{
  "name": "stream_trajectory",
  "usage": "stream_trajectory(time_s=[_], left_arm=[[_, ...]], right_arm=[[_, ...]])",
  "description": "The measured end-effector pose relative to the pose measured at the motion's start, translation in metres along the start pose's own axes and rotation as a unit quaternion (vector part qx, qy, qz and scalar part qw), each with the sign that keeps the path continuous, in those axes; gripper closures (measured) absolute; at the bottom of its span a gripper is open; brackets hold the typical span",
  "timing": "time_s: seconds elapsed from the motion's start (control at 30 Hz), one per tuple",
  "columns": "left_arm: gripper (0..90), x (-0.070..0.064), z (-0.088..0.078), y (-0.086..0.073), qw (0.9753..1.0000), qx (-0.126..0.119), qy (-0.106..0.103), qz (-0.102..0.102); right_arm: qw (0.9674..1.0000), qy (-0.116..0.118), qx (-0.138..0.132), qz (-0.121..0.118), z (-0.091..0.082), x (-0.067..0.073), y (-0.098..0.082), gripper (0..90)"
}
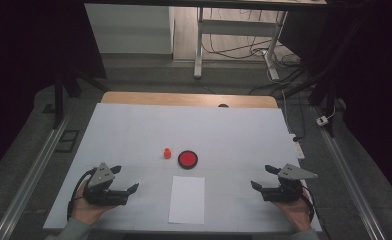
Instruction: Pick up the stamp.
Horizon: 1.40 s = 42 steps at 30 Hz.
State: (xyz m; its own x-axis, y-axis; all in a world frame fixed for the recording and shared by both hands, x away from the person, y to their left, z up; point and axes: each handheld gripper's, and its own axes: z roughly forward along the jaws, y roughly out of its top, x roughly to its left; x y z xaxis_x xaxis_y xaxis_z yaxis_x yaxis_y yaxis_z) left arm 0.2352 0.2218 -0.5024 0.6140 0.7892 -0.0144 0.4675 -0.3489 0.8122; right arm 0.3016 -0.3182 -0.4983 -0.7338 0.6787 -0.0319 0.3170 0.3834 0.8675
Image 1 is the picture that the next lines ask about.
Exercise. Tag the white frame desk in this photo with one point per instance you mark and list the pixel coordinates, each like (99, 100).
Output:
(237, 27)

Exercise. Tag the white cabinet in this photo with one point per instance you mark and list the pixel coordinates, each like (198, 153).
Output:
(127, 30)

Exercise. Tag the person's left hand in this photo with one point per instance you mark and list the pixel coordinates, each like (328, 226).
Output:
(84, 211)

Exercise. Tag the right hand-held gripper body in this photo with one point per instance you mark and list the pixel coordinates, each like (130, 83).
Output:
(287, 191)

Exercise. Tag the black table grommet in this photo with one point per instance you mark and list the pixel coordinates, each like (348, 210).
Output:
(223, 105)

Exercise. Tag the person's right hand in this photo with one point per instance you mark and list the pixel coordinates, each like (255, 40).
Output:
(299, 213)

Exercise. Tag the aluminium rail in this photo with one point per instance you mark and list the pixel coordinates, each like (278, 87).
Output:
(30, 180)
(347, 173)

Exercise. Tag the round red ink pad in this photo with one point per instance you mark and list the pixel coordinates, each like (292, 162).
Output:
(187, 159)

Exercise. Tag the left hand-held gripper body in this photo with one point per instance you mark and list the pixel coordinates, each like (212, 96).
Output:
(100, 176)

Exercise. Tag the black curtain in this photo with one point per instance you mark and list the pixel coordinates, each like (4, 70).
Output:
(374, 83)
(24, 66)

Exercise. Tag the orange stamp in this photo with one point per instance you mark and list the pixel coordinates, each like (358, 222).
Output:
(167, 153)

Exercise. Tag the black floor socket plate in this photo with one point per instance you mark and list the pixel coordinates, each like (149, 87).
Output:
(68, 140)

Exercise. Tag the white adapter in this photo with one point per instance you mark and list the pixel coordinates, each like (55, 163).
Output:
(322, 121)

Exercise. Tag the small white paper sheet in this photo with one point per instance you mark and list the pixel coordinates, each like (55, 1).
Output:
(187, 200)

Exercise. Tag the black stand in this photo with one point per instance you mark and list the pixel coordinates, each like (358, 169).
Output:
(59, 96)
(327, 93)

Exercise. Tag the white power strip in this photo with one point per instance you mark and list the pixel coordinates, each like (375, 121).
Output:
(298, 148)

